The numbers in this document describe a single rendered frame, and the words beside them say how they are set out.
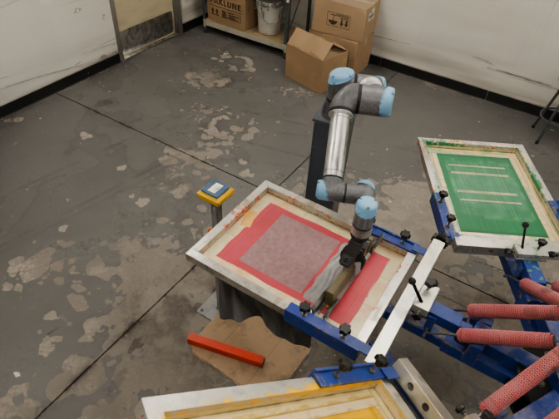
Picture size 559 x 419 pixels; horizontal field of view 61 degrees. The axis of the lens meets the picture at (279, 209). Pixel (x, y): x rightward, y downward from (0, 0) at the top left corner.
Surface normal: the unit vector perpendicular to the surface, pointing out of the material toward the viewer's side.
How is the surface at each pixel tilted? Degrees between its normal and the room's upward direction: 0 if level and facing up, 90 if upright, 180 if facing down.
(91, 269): 0
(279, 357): 0
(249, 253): 0
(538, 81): 90
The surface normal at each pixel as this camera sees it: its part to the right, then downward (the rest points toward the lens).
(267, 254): 0.05, -0.73
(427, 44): -0.54, 0.55
